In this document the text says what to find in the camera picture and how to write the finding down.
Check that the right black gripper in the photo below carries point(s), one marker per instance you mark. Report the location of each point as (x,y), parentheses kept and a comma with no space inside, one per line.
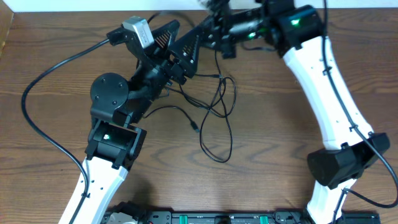
(222,38)

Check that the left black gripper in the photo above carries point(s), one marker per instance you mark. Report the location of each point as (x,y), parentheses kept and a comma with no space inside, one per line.
(160,68)

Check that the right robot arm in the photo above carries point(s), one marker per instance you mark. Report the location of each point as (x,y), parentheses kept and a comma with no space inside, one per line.
(299,35)

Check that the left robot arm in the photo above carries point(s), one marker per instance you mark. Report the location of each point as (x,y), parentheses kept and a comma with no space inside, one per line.
(118,104)

